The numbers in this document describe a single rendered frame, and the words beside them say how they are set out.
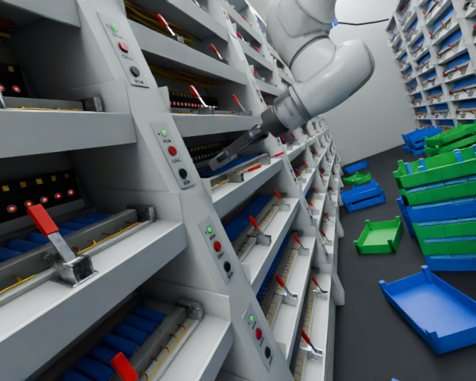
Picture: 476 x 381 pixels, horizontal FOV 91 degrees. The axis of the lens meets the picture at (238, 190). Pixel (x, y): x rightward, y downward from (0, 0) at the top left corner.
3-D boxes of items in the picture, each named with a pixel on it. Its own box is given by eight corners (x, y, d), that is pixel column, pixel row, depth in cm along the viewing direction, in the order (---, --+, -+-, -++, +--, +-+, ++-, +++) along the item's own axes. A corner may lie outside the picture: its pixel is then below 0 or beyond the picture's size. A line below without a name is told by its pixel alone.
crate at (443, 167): (490, 155, 94) (484, 136, 93) (500, 168, 80) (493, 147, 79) (403, 175, 115) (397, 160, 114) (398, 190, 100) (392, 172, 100)
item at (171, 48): (246, 85, 97) (244, 48, 93) (130, 44, 44) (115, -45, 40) (205, 91, 105) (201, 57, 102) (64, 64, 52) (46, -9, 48)
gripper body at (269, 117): (277, 104, 61) (250, 125, 65) (269, 102, 53) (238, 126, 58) (292, 128, 61) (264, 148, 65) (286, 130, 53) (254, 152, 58)
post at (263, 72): (344, 231, 176) (251, 5, 160) (344, 236, 168) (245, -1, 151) (317, 236, 186) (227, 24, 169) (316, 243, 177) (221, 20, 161)
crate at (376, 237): (369, 230, 161) (366, 219, 160) (404, 227, 146) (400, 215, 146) (357, 253, 140) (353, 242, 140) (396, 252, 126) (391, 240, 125)
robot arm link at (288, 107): (288, 82, 50) (266, 100, 53) (310, 119, 51) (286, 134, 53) (295, 88, 58) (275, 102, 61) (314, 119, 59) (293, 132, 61)
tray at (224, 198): (282, 168, 101) (282, 146, 98) (214, 224, 48) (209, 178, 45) (239, 168, 109) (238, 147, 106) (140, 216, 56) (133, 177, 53)
